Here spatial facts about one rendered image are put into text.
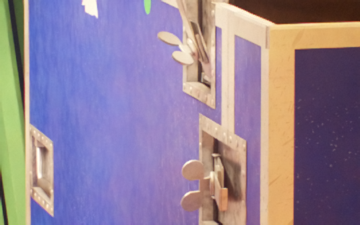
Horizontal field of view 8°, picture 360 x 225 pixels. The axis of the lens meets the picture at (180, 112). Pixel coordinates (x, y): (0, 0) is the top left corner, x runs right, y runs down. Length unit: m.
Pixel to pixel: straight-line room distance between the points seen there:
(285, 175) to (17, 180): 2.42
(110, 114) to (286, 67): 0.67
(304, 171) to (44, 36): 1.03
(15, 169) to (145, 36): 1.97
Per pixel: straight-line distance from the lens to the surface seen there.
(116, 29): 3.01
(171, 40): 2.65
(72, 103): 3.26
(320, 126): 2.44
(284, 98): 2.42
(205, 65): 2.66
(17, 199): 4.82
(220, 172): 2.60
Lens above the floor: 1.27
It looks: 9 degrees down
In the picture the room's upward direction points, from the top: straight up
